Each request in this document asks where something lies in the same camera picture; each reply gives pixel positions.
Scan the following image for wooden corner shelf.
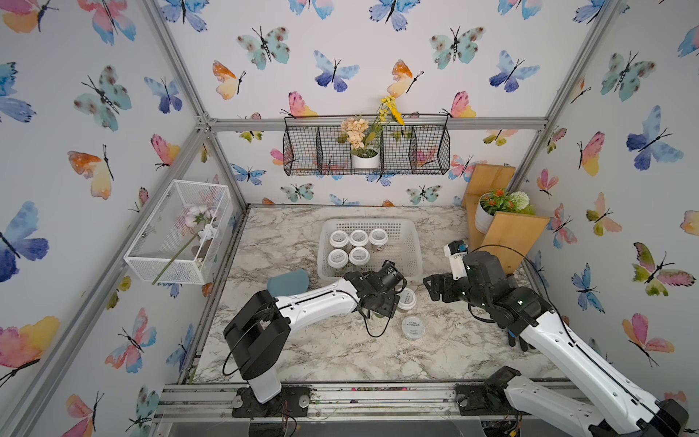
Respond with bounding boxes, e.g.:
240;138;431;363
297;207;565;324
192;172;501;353
462;164;549;274

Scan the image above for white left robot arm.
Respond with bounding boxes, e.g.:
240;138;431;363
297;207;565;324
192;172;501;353
223;260;408;404

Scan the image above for pink artificial flower stem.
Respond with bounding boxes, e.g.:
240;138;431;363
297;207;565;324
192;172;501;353
151;205;217;285

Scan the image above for white wire mesh box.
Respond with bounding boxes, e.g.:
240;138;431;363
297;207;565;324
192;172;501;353
124;180;233;285

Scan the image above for white pot green plant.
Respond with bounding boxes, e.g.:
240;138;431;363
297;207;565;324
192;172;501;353
475;189;535;234

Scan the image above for yogurt cup without cap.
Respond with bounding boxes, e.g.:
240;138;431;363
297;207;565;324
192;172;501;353
402;316;427;340

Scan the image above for blue black work glove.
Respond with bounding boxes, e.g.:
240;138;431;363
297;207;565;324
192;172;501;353
505;330;536;353

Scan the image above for black wire wall basket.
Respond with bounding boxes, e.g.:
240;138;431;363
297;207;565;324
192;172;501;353
282;113;451;177

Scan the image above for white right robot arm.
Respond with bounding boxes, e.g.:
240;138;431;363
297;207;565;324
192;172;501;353
423;240;689;436

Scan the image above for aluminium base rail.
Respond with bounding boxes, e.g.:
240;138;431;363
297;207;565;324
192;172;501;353
152;379;574;424

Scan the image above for white pot beige flowers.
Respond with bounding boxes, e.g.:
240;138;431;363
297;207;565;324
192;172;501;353
337;95;405;170

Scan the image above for white plastic perforated basket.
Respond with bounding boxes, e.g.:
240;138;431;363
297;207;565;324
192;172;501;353
317;218;422;280

